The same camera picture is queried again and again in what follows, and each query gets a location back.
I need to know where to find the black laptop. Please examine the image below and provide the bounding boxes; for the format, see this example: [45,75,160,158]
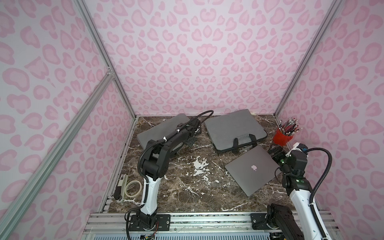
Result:
[225,146,279,197]

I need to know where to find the grey laptop bag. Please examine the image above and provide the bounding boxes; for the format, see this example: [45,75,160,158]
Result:
[137,114,190,149]
[205,110,268,153]

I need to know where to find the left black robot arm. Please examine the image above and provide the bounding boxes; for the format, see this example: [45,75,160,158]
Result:
[128,117,201,230]

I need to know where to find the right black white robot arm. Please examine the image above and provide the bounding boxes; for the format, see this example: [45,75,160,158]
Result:
[266,143,333,240]

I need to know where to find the red pen cup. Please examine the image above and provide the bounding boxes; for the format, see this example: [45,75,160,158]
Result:
[273,129,294,147]

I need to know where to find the bundle of pens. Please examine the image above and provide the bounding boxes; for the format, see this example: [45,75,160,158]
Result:
[279,118,301,137]

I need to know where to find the beige power strip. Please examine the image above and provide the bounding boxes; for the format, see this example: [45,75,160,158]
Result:
[113,174,128,202]

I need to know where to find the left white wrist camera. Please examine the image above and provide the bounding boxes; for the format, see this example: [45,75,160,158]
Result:
[194,125,202,136]

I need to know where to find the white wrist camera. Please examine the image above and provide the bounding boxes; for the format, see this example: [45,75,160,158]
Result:
[194,125,202,136]
[286,143,308,159]

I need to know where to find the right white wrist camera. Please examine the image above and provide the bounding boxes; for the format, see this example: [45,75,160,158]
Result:
[286,143,308,159]

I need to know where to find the left black corrugated cable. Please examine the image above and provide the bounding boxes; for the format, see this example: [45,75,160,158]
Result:
[124,109,215,240]

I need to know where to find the black corrugated cable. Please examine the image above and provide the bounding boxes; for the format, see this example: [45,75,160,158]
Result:
[305,147,333,205]
[124,109,215,240]

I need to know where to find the right black corrugated cable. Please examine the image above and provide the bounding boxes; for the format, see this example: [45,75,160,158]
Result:
[305,147,333,205]

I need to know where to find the white coiled cable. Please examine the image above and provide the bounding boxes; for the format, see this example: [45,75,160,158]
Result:
[124,179,143,199]

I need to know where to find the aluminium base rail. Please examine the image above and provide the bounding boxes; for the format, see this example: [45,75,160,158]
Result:
[79,211,343,240]

